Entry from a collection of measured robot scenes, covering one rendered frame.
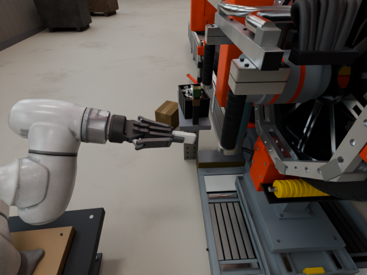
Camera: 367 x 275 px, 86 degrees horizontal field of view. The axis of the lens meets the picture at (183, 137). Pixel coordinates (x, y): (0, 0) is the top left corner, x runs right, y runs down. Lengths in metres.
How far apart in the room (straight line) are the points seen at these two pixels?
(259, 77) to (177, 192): 1.04
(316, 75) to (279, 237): 0.67
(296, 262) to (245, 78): 0.87
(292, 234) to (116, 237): 0.84
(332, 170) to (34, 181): 0.62
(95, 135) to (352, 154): 0.54
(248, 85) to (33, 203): 0.49
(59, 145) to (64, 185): 0.09
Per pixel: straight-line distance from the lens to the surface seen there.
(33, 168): 0.53
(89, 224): 0.94
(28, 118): 0.55
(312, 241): 1.06
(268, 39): 0.36
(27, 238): 0.98
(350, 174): 0.52
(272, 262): 1.04
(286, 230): 1.03
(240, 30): 0.47
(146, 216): 1.24
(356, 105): 0.63
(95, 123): 0.52
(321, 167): 0.54
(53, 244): 0.92
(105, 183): 1.44
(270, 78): 0.38
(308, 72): 0.58
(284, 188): 0.74
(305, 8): 0.39
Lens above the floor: 1.07
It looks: 39 degrees down
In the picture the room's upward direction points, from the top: straight up
